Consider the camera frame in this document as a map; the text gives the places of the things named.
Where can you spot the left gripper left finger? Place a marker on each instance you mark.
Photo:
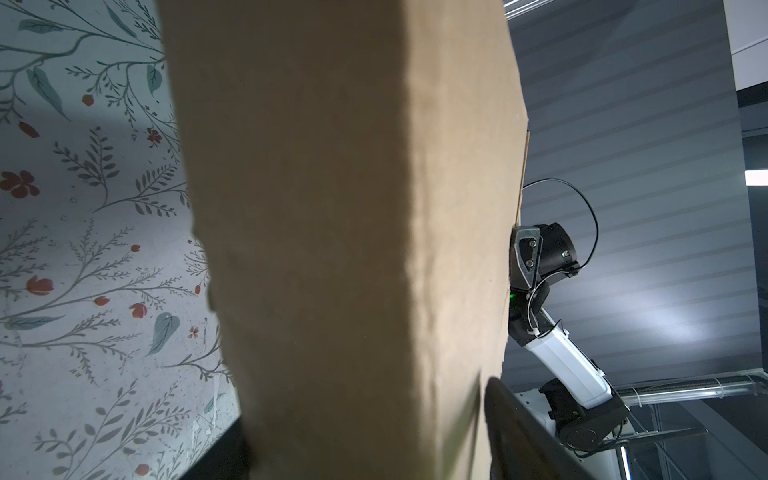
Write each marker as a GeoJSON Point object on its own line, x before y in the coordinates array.
{"type": "Point", "coordinates": [227, 459]}

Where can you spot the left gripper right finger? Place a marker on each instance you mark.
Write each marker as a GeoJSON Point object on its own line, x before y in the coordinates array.
{"type": "Point", "coordinates": [520, 447]}

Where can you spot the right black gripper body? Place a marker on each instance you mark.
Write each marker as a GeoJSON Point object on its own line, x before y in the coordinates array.
{"type": "Point", "coordinates": [538, 251]}

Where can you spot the brown cardboard box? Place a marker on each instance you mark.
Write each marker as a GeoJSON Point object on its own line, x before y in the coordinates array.
{"type": "Point", "coordinates": [355, 171]}

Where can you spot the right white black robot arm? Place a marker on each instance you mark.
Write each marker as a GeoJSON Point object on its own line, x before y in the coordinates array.
{"type": "Point", "coordinates": [584, 407]}

